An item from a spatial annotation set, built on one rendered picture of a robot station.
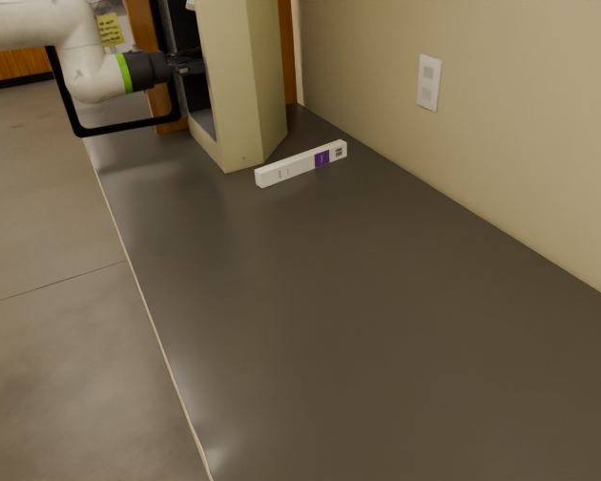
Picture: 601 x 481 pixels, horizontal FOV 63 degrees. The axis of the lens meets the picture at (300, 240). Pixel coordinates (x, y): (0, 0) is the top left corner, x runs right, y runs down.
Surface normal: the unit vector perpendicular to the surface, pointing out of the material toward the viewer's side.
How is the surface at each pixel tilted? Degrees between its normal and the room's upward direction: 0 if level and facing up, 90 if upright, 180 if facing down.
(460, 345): 2
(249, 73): 90
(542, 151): 90
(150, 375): 0
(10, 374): 0
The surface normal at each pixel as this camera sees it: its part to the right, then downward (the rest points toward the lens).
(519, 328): -0.06, -0.81
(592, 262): -0.89, 0.30
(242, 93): 0.46, 0.49
